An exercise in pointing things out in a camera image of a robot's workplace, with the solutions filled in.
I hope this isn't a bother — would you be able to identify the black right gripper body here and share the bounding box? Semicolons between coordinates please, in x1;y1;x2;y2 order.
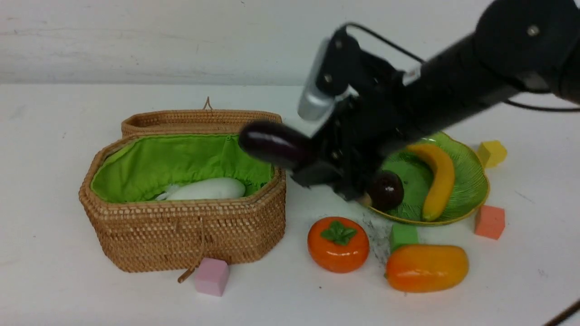
292;49;397;201

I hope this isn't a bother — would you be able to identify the purple toy mangosteen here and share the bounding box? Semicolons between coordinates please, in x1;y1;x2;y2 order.
367;170;404;212

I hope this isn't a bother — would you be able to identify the purple toy eggplant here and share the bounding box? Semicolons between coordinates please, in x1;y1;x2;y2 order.
238;120;316;170

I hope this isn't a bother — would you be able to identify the yellow toy banana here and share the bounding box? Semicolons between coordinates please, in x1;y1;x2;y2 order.
406;143;455;221

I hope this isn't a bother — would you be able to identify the white toy radish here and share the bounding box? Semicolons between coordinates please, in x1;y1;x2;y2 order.
156;177;246;201

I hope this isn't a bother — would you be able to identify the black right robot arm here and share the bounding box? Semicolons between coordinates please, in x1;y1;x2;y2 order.
283;0;580;200

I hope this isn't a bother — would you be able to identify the green foam cube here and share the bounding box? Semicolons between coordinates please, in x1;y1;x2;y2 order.
389;224;419;253

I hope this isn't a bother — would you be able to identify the orange toy persimmon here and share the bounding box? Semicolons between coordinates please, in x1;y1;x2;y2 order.
307;216;370;273

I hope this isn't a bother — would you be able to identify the green glass leaf plate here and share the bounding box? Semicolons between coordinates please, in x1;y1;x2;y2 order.
369;132;490;226

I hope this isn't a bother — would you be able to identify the yellow foam cube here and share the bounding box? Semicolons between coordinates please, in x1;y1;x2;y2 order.
477;140;507;169

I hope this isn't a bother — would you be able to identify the orange toy mango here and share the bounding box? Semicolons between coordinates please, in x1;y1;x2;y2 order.
385;244;470;293

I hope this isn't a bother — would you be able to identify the woven rattan basket lid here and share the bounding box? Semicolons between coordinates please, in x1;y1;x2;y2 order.
121;98;282;138

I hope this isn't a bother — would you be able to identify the orange foam cube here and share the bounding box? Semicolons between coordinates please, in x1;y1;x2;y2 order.
474;206;506;240

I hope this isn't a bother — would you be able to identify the pink foam cube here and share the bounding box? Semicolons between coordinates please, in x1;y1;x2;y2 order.
194;257;230;297

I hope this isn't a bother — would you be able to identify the woven rattan basket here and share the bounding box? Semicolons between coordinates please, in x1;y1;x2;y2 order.
79;134;286;273

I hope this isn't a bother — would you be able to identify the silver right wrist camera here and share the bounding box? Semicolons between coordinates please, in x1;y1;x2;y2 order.
297;25;361;121

